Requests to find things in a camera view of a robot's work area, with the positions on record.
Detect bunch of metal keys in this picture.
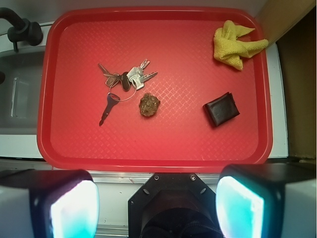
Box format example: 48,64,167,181
98,59,158,126

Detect black leather wallet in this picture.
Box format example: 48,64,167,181
203,92,240,127

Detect red plastic tray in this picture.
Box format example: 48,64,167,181
37,6,273,173

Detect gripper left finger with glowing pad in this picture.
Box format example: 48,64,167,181
0,169,99,238

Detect grey sink basin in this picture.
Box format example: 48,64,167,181
0,49,44,135

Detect dark grey faucet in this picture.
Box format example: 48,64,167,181
0,7,43,53

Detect brown rough rock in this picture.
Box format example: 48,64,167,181
139,93,160,117

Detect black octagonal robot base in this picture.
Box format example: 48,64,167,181
128,173,224,238

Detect brown cardboard panel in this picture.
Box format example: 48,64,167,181
256,0,317,159

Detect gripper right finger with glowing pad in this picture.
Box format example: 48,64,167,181
215,163,317,238

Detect yellow microfiber cloth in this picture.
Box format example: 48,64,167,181
213,20,268,71

